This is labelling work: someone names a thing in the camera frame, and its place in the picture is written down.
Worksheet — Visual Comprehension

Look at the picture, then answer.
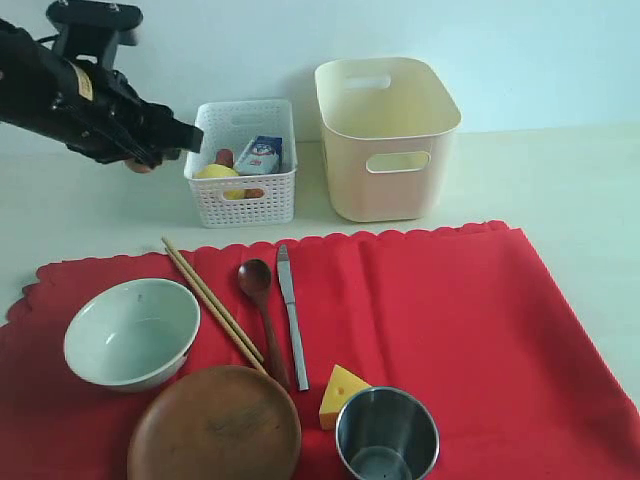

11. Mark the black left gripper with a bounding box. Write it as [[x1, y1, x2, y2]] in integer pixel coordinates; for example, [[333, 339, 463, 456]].
[[44, 57, 204, 168]]

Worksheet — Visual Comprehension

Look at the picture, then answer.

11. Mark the brown egg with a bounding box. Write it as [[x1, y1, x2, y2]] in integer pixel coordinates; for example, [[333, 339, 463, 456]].
[[123, 159, 152, 174]]

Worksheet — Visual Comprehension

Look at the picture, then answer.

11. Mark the yellow lemon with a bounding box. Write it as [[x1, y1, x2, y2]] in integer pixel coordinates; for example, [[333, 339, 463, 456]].
[[193, 164, 238, 180]]

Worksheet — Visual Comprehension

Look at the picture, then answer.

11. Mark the red sausage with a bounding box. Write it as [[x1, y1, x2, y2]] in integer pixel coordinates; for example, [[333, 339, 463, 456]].
[[215, 148, 234, 168]]

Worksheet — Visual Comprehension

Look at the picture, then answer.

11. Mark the milk carton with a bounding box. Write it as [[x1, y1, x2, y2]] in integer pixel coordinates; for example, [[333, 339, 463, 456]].
[[234, 135, 282, 176]]

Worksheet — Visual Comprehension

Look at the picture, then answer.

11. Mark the fried chicken piece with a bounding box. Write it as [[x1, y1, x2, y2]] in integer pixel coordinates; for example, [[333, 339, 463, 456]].
[[244, 189, 264, 199]]

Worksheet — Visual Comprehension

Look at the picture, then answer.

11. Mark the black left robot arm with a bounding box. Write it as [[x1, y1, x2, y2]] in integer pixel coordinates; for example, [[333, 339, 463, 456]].
[[1, 21, 203, 169]]

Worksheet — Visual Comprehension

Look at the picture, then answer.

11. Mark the white perforated plastic basket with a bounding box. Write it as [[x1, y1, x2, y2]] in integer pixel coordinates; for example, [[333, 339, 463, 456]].
[[184, 99, 298, 228]]

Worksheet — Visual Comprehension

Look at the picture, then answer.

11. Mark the upper wooden chopstick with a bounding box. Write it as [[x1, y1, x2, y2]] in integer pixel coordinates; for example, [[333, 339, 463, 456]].
[[161, 237, 264, 367]]

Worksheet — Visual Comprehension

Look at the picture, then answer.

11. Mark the wooden chopstick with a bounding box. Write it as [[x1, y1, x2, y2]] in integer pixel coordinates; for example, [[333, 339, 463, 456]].
[[161, 237, 264, 367], [166, 249, 266, 374]]

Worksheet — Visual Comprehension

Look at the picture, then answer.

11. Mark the dark wooden spoon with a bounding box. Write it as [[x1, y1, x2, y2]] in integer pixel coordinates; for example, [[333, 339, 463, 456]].
[[238, 258, 291, 391]]

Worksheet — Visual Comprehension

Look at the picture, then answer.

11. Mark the steel table knife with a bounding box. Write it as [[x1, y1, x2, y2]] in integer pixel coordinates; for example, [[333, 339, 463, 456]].
[[276, 244, 310, 392]]

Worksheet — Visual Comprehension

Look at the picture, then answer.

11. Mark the lower wooden chopstick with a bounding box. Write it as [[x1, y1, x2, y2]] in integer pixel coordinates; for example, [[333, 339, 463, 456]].
[[166, 249, 266, 374]]

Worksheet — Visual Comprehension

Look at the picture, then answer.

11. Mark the pale green ceramic bowl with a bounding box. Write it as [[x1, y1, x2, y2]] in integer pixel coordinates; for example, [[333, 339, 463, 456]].
[[63, 278, 201, 393]]

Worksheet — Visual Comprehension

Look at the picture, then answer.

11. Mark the cream plastic bin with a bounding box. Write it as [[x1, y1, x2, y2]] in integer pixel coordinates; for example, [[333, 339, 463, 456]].
[[314, 57, 462, 222]]

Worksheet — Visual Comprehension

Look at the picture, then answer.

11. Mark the brown wooden plate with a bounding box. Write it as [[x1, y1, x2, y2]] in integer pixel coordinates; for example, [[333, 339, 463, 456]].
[[127, 365, 302, 479]]

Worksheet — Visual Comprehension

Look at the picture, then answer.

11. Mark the yellow cheese wedge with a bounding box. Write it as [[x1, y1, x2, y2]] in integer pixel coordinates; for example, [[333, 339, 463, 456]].
[[318, 364, 371, 431]]

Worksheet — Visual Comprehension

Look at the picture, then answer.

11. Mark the red scalloped table cloth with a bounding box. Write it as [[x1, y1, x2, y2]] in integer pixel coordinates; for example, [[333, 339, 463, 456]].
[[1, 221, 639, 479]]

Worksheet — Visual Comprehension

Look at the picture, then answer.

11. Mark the stainless steel cup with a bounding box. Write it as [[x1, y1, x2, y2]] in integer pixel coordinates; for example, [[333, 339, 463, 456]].
[[335, 386, 440, 479]]

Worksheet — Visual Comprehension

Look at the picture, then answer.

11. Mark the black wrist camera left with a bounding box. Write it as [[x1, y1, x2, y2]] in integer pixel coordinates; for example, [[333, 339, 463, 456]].
[[46, 1, 144, 70]]

